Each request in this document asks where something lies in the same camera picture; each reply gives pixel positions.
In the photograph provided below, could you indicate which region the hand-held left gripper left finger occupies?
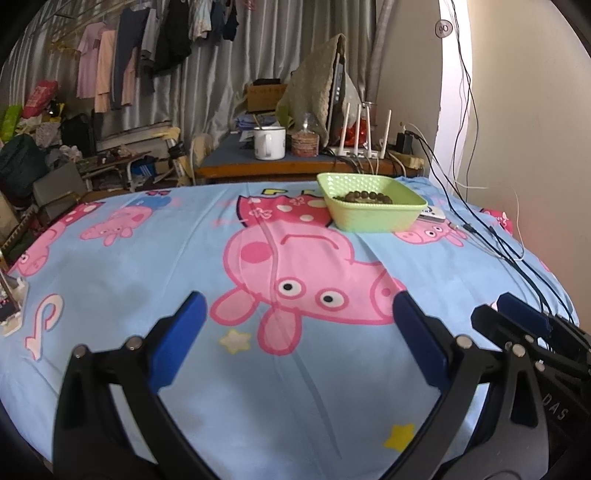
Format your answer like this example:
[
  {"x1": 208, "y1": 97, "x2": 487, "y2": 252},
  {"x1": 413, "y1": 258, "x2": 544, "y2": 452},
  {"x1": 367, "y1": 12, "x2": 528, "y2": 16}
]
[{"x1": 53, "y1": 291, "x2": 218, "y2": 480}]

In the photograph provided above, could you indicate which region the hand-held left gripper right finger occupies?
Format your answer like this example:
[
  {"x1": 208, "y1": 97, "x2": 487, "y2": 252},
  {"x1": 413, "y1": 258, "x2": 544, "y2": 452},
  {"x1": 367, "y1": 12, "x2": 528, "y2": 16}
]
[{"x1": 392, "y1": 291, "x2": 551, "y2": 480}]

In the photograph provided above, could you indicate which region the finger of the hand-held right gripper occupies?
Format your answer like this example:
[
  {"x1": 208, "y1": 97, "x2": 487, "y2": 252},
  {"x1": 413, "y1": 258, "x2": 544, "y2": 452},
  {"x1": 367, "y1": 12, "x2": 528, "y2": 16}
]
[
  {"x1": 471, "y1": 305, "x2": 591, "y2": 385},
  {"x1": 497, "y1": 292, "x2": 591, "y2": 352}
]

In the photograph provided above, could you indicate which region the green plastic basket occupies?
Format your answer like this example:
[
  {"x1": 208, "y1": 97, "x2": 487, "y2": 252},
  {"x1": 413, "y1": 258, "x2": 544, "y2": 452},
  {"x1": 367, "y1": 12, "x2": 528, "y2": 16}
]
[{"x1": 317, "y1": 172, "x2": 428, "y2": 233}]

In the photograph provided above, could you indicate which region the brown bead bracelet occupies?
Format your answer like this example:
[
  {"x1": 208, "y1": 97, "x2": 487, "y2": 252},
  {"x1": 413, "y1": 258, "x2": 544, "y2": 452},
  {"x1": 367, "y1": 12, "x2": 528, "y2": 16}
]
[{"x1": 344, "y1": 191, "x2": 393, "y2": 205}]

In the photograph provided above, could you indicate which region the printed blanket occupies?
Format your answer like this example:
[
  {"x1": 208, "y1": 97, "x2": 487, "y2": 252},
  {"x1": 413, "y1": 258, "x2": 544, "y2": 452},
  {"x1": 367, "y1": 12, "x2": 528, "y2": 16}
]
[{"x1": 0, "y1": 175, "x2": 581, "y2": 480}]

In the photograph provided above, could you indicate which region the white box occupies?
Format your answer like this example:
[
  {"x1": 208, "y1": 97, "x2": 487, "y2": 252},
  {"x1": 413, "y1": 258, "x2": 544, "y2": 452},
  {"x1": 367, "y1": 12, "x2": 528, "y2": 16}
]
[{"x1": 0, "y1": 271, "x2": 30, "y2": 336}]

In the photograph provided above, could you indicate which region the yellowish cloth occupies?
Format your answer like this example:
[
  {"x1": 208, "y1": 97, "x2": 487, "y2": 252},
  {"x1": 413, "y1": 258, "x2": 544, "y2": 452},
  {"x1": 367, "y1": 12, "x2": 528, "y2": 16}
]
[{"x1": 392, "y1": 151, "x2": 426, "y2": 171}]

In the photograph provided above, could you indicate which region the wooden desk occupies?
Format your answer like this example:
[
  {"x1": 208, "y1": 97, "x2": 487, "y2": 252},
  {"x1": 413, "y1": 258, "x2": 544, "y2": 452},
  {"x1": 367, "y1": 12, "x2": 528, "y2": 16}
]
[{"x1": 194, "y1": 130, "x2": 426, "y2": 186}]

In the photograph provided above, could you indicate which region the low cluttered table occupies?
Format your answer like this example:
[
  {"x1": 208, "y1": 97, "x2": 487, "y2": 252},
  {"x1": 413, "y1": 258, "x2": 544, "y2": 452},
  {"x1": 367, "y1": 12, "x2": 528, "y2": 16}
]
[{"x1": 78, "y1": 147, "x2": 154, "y2": 193}]

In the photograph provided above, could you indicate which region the grey box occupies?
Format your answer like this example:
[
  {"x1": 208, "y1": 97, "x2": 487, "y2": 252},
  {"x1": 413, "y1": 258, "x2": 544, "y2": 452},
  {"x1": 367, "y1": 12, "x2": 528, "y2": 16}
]
[{"x1": 31, "y1": 161, "x2": 89, "y2": 209}]

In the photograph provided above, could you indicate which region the white router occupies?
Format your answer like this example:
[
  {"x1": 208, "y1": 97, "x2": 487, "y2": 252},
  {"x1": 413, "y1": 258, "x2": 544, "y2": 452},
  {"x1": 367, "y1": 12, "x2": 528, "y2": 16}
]
[{"x1": 332, "y1": 102, "x2": 394, "y2": 161}]

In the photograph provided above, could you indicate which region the white enamel mug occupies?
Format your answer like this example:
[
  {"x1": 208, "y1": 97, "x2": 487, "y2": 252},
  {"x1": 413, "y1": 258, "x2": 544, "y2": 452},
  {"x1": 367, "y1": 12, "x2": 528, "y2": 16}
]
[{"x1": 252, "y1": 126, "x2": 287, "y2": 161}]

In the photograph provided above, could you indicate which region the red object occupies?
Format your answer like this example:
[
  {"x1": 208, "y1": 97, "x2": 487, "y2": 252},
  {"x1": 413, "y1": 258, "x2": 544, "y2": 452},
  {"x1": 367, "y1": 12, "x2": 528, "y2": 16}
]
[{"x1": 342, "y1": 116, "x2": 371, "y2": 145}]

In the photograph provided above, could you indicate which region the black bag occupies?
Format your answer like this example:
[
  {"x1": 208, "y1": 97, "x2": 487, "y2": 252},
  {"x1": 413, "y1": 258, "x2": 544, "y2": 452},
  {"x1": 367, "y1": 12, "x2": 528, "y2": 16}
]
[{"x1": 61, "y1": 113, "x2": 96, "y2": 158}]

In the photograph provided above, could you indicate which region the clear snack jar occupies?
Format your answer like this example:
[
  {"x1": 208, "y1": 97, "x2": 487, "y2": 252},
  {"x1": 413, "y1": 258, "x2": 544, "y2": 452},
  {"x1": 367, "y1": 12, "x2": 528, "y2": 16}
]
[{"x1": 290, "y1": 114, "x2": 321, "y2": 157}]

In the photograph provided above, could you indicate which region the grey curtain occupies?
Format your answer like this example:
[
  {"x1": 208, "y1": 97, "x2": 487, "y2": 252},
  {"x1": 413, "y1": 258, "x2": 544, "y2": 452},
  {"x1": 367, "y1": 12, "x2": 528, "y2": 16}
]
[{"x1": 0, "y1": 0, "x2": 386, "y2": 155}]

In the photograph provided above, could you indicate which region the cardboard box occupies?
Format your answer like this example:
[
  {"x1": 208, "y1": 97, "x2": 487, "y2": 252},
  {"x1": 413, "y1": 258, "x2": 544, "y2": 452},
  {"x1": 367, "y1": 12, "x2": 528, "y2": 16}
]
[{"x1": 246, "y1": 79, "x2": 288, "y2": 114}]

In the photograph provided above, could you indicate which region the black monitor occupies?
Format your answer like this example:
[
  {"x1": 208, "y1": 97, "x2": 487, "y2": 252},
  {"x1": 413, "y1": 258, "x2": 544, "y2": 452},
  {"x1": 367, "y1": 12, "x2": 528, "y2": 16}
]
[{"x1": 325, "y1": 53, "x2": 348, "y2": 148}]

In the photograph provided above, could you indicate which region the green bag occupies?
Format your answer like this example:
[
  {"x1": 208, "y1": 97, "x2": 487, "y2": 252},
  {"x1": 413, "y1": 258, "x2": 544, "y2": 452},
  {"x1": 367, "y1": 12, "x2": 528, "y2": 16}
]
[{"x1": 0, "y1": 104, "x2": 24, "y2": 142}]

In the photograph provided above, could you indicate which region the beige cover cloth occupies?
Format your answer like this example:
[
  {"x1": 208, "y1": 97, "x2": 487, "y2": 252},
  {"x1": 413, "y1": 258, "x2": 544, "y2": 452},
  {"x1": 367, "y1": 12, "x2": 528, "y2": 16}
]
[{"x1": 276, "y1": 33, "x2": 366, "y2": 145}]

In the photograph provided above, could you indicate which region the pink bag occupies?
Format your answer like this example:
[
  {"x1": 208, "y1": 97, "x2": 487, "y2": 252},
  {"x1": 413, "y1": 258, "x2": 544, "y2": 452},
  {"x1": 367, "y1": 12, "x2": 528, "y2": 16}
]
[{"x1": 22, "y1": 80, "x2": 59, "y2": 119}]

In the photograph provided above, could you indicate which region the row of hanging clothes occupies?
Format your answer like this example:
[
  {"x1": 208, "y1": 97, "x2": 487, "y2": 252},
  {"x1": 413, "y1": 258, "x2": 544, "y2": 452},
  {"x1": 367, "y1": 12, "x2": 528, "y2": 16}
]
[{"x1": 75, "y1": 0, "x2": 242, "y2": 114}]

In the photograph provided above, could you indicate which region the black cable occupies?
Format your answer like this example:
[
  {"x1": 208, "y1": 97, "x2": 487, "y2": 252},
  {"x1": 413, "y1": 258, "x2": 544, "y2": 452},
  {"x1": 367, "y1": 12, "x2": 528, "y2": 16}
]
[
  {"x1": 449, "y1": 0, "x2": 577, "y2": 320},
  {"x1": 414, "y1": 131, "x2": 557, "y2": 315}
]

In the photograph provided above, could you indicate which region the white cable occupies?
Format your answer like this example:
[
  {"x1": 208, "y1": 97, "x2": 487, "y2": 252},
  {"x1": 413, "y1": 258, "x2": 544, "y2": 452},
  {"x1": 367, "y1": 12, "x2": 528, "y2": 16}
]
[{"x1": 401, "y1": 122, "x2": 491, "y2": 191}]

